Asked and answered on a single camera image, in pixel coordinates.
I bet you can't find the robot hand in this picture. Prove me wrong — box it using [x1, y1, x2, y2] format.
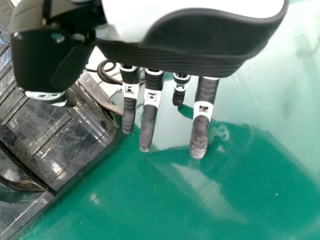
[8, 0, 290, 161]

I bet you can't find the black cable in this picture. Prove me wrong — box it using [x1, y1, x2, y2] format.
[96, 59, 146, 85]

